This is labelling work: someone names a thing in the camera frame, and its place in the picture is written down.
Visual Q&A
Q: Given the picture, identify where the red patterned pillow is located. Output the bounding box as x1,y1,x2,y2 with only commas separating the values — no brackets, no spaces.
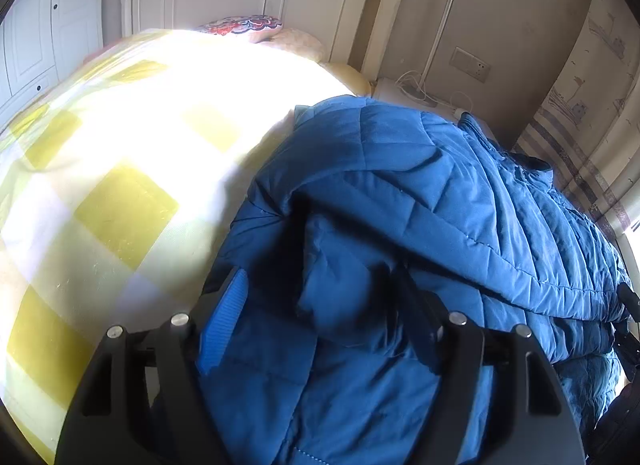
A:
197,15,286,43

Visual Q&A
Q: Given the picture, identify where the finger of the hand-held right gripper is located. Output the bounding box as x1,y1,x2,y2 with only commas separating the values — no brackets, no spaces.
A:
616,282,640,361

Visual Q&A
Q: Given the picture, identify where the wall socket plate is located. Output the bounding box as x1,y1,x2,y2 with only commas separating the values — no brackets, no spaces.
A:
449,46,491,82

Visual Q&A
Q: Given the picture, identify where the yellow checked bed blanket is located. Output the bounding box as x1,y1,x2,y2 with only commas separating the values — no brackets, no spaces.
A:
0,27,358,465

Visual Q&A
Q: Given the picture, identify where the white cable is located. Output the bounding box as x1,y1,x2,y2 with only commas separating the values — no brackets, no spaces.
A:
395,70,473,116

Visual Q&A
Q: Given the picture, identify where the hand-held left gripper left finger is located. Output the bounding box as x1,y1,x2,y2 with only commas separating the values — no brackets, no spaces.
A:
54,267,251,465

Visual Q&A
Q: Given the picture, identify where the white wardrobe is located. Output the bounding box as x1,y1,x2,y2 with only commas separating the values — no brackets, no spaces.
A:
0,0,108,116

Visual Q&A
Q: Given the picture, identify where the cream pillow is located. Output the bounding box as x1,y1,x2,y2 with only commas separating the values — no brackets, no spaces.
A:
260,27,328,63

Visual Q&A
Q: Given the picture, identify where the blue puffer jacket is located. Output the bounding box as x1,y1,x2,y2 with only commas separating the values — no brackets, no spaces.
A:
192,95,633,465

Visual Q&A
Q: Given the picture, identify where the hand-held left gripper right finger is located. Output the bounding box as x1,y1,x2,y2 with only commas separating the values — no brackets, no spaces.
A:
395,265,587,465

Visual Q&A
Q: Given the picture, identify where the printed striped curtain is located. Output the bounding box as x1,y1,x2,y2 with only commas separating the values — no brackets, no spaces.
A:
512,0,640,230

